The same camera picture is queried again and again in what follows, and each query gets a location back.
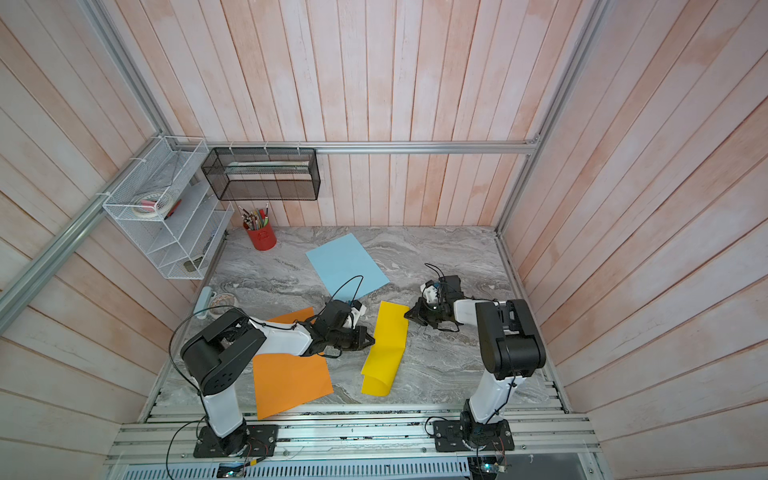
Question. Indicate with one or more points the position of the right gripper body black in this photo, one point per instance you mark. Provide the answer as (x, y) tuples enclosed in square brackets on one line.
[(430, 313)]

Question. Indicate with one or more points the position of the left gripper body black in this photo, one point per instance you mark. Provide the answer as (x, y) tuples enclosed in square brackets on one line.
[(347, 338)]

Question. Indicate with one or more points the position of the yellow paper sheet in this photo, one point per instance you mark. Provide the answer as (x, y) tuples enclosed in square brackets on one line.
[(385, 356)]

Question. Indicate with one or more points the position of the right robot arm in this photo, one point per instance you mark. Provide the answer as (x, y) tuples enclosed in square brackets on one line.
[(511, 347)]

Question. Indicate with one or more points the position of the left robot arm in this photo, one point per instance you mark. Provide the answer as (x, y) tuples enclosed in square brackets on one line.
[(217, 355)]

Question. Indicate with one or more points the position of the light blue paper sheet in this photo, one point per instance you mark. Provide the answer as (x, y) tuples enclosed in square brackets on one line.
[(346, 269)]

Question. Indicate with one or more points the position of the orange paper sheet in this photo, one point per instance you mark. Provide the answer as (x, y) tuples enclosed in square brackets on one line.
[(282, 378)]

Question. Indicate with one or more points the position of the clear tape roll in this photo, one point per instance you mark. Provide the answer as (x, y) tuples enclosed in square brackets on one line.
[(221, 303)]

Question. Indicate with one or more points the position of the red pencil cup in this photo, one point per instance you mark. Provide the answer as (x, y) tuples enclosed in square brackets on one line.
[(263, 239)]

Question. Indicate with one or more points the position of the tape roll on shelf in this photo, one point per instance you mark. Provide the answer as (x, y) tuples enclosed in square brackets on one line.
[(155, 204)]

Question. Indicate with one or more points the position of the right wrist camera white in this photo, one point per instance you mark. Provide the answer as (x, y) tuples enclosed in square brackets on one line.
[(430, 293)]

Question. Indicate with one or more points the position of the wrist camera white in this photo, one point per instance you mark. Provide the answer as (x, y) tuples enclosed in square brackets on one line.
[(430, 293), (357, 310)]

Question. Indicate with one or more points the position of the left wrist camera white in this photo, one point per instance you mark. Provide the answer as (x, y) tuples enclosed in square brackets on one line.
[(357, 310)]

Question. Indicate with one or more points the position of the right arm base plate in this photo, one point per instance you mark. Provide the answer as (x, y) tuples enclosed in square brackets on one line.
[(464, 435)]

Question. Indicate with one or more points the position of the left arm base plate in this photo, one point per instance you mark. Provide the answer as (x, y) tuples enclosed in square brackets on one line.
[(252, 441)]

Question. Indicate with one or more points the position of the black mesh wall basket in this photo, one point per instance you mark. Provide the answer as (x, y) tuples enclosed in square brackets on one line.
[(263, 173)]

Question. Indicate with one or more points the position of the white wire shelf rack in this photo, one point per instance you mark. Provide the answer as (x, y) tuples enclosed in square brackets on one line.
[(182, 245)]

